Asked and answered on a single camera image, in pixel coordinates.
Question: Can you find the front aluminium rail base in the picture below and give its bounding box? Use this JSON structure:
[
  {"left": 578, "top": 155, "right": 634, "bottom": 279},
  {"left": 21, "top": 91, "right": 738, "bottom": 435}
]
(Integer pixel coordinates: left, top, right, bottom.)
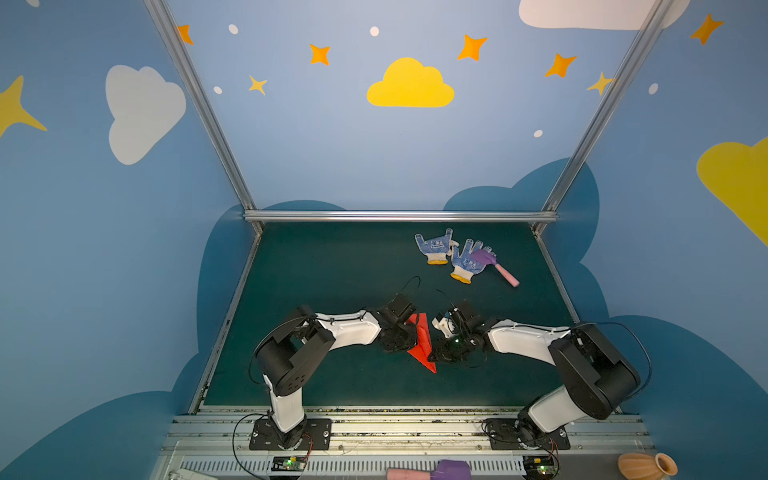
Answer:
[{"left": 151, "top": 406, "right": 656, "bottom": 479}]

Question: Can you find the purple pink brush on table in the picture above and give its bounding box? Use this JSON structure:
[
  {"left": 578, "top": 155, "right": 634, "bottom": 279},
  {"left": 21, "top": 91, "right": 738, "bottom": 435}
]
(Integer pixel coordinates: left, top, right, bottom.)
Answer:
[{"left": 471, "top": 249, "right": 520, "bottom": 288}]

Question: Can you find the right aluminium frame post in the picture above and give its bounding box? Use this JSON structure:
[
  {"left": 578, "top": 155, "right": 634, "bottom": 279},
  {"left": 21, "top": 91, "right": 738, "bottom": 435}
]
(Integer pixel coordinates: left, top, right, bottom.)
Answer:
[{"left": 533, "top": 0, "right": 674, "bottom": 238}]

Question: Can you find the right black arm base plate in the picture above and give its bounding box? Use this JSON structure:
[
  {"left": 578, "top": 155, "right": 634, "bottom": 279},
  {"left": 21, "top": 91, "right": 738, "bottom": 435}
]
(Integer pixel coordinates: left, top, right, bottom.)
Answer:
[{"left": 481, "top": 418, "right": 571, "bottom": 451}]

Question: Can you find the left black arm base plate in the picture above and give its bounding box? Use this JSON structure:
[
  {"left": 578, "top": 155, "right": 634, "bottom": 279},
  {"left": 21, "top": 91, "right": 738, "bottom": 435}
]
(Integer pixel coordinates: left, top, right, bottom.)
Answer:
[{"left": 248, "top": 418, "right": 332, "bottom": 451}]

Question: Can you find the right green circuit board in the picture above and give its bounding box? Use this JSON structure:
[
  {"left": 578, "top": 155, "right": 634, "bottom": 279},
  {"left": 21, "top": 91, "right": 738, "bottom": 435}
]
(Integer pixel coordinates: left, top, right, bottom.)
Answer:
[{"left": 523, "top": 456, "right": 558, "bottom": 480}]

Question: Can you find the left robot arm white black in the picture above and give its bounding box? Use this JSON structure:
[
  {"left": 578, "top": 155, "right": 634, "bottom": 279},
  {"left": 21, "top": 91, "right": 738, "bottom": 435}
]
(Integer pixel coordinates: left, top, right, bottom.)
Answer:
[{"left": 254, "top": 293, "right": 418, "bottom": 443}]

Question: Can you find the green circuit board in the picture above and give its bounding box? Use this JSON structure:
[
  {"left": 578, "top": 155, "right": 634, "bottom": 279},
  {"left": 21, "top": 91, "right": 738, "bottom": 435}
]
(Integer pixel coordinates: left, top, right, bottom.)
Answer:
[
  {"left": 270, "top": 456, "right": 307, "bottom": 473},
  {"left": 523, "top": 456, "right": 558, "bottom": 480}
]

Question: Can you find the red square paper sheet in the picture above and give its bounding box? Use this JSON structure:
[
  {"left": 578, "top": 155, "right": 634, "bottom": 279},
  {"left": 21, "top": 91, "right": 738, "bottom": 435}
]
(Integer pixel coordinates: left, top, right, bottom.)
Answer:
[{"left": 407, "top": 313, "right": 437, "bottom": 374}]

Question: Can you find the aluminium frame post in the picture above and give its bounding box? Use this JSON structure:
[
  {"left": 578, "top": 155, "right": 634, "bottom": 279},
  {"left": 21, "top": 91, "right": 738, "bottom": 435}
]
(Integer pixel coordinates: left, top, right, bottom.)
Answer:
[
  {"left": 533, "top": 0, "right": 674, "bottom": 238},
  {"left": 144, "top": 0, "right": 257, "bottom": 213}
]

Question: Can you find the left blue dotted work glove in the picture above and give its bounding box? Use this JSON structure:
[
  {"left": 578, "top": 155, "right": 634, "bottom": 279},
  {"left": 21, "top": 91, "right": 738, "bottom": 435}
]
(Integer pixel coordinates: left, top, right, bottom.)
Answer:
[{"left": 414, "top": 228, "right": 458, "bottom": 265}]

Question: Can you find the rear aluminium frame bar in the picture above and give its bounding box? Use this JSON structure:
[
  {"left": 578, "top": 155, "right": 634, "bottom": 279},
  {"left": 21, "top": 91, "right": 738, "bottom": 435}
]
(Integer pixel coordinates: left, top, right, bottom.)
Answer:
[{"left": 244, "top": 210, "right": 558, "bottom": 224}]

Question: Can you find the pink purple brush front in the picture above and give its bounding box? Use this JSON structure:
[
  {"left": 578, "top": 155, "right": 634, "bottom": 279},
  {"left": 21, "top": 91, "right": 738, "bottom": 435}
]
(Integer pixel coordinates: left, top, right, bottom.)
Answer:
[{"left": 386, "top": 460, "right": 472, "bottom": 480}]

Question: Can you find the right blue dotted work glove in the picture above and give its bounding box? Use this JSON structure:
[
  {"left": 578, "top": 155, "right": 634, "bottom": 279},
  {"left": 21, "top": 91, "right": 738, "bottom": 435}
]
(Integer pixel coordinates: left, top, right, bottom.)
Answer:
[{"left": 451, "top": 239, "right": 493, "bottom": 284}]

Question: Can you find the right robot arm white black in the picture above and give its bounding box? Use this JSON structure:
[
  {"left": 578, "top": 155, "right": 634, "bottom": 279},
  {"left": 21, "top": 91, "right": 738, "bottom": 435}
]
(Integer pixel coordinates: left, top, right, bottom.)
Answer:
[{"left": 429, "top": 302, "right": 644, "bottom": 438}]

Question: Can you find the terracotta ribbed vase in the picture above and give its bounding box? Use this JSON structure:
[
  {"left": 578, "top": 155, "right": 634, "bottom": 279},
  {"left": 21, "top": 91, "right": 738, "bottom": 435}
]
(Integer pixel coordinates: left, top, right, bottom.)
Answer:
[{"left": 617, "top": 453, "right": 679, "bottom": 480}]

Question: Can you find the left aluminium frame post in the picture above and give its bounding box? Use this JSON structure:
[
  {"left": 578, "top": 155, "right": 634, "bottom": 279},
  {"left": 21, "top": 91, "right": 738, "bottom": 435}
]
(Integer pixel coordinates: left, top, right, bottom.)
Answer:
[{"left": 144, "top": 0, "right": 257, "bottom": 213}]

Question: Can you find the blue dotted work glove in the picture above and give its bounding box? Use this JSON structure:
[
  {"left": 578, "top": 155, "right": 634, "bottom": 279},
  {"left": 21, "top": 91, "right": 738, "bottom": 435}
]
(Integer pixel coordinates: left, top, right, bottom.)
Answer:
[
  {"left": 414, "top": 228, "right": 458, "bottom": 265},
  {"left": 451, "top": 239, "right": 493, "bottom": 284}
]

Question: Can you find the left green circuit board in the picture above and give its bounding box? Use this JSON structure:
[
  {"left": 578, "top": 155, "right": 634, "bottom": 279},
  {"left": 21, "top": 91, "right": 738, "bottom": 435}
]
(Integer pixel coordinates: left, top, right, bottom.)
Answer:
[{"left": 270, "top": 456, "right": 307, "bottom": 473}]

